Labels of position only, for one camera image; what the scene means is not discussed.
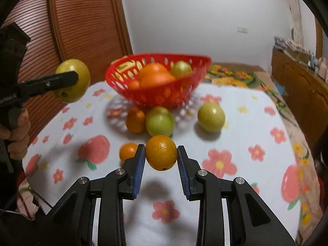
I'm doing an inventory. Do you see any red perforated plastic basket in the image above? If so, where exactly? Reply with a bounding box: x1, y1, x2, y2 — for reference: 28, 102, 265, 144
105, 53, 212, 109

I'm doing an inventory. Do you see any green jujube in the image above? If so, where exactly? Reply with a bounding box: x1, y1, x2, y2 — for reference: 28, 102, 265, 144
197, 102, 226, 133
146, 106, 175, 137
170, 60, 192, 78

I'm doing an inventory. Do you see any mandarin orange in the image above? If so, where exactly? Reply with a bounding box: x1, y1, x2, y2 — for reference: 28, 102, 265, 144
145, 135, 178, 172
125, 107, 147, 134

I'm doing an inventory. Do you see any white flower print tablecloth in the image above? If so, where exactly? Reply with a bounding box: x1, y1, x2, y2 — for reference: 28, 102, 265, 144
22, 81, 308, 246

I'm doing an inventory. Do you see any wooden sideboard cabinet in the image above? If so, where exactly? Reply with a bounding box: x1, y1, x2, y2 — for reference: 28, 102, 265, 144
270, 48, 328, 144

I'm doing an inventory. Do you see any person's left hand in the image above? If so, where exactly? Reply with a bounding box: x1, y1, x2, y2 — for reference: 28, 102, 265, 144
0, 108, 31, 161

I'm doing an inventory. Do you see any wooden window frame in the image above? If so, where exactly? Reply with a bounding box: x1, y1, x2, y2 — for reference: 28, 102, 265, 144
315, 18, 324, 57

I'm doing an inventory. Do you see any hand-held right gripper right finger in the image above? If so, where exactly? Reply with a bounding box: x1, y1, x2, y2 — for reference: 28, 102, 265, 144
177, 145, 289, 246

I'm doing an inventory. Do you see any yellow-green guava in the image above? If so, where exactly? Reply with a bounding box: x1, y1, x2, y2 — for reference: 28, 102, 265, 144
55, 59, 91, 103

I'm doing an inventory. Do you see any cardboard box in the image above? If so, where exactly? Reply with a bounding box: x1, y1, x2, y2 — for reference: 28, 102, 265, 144
292, 50, 310, 62

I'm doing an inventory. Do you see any large orange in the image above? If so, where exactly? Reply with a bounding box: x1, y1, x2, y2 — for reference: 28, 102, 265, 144
138, 63, 170, 81
139, 72, 177, 89

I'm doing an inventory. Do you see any person's dark clothing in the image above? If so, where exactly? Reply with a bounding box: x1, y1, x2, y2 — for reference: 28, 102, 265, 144
0, 159, 54, 246

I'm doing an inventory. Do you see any floral bedsheet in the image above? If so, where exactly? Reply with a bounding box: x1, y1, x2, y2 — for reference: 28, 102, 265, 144
205, 63, 322, 233

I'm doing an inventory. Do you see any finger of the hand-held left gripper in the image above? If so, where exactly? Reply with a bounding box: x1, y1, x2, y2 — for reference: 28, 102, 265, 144
18, 71, 79, 99

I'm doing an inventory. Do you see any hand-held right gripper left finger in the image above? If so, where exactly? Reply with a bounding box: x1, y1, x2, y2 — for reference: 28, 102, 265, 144
45, 144, 146, 246

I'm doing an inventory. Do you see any white patterned curtain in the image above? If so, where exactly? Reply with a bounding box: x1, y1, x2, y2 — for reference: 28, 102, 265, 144
287, 0, 304, 44

